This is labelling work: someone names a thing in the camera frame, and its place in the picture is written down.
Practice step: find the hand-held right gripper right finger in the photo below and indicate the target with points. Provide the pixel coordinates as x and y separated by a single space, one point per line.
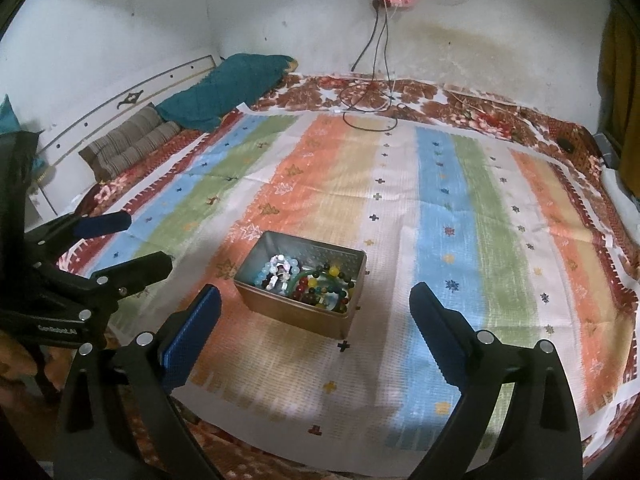
440 335

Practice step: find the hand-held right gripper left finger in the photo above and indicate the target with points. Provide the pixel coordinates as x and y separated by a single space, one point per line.
190 340

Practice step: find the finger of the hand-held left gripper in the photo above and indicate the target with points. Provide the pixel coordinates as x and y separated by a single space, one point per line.
135 269
100 225

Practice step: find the metal tin box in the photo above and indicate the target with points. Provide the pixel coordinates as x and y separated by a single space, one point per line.
300 317

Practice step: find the striped pillow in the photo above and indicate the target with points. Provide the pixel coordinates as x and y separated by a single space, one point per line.
145 147
120 132

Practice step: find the white bed headboard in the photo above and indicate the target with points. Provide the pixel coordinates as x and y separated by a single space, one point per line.
100 105

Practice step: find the striped patterned mat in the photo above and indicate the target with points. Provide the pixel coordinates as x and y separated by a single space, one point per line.
450 210

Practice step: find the green bangle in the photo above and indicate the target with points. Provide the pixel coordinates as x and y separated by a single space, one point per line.
306 274

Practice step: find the small teal cloth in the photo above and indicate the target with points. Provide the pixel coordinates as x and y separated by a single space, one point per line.
7 117

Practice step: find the teal blanket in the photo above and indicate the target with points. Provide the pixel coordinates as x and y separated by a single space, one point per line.
225 85

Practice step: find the small black object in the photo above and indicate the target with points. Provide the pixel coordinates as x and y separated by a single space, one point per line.
565 145

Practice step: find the white oblong object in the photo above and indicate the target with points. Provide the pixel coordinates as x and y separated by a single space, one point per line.
620 190

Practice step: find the yellow cloth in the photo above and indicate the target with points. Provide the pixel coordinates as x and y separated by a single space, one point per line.
625 110

